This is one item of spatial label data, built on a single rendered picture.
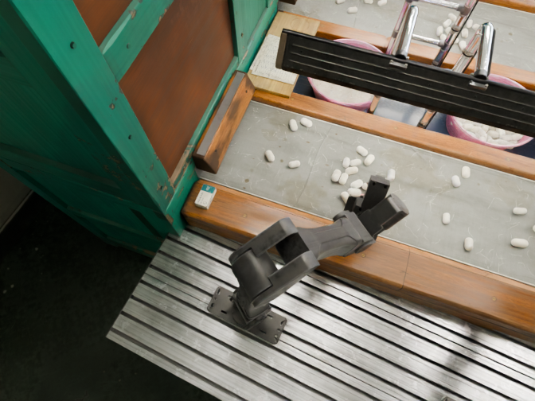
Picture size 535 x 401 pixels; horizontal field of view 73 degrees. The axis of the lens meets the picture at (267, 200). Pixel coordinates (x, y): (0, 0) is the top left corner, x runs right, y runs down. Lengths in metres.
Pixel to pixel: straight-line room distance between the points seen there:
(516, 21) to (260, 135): 0.99
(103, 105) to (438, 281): 0.80
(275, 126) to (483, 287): 0.69
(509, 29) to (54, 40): 1.41
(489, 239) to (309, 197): 0.47
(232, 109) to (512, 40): 0.99
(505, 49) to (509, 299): 0.84
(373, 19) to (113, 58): 1.04
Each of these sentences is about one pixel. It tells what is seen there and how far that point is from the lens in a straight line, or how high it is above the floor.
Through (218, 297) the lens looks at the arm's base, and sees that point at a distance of 0.98.
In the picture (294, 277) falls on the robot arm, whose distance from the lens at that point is 0.55.
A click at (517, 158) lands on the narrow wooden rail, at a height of 0.76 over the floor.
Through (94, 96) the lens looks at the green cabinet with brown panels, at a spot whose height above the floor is 1.24.
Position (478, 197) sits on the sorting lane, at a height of 0.74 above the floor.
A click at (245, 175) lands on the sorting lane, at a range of 1.02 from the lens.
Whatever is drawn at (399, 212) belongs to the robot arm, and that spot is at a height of 0.96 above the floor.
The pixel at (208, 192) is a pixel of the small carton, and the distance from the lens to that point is 0.96.
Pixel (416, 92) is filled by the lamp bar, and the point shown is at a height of 1.07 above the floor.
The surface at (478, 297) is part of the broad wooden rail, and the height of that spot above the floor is 0.76.
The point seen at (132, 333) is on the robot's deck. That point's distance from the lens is 1.03.
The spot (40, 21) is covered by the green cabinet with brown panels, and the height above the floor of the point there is 1.36.
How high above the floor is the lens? 1.64
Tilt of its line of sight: 66 degrees down
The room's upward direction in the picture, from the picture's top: 1 degrees counter-clockwise
